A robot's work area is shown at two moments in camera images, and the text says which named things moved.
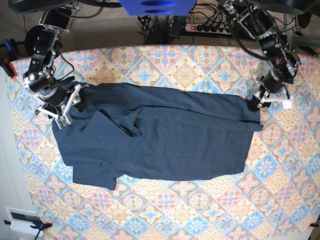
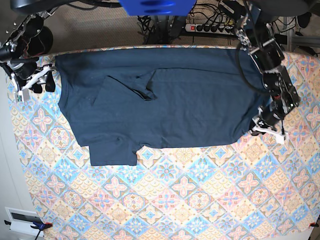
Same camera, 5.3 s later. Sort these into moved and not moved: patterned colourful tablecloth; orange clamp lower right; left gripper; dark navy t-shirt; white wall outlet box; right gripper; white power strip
Moved: left gripper; dark navy t-shirt; right gripper
Not moved: patterned colourful tablecloth; white wall outlet box; orange clamp lower right; white power strip
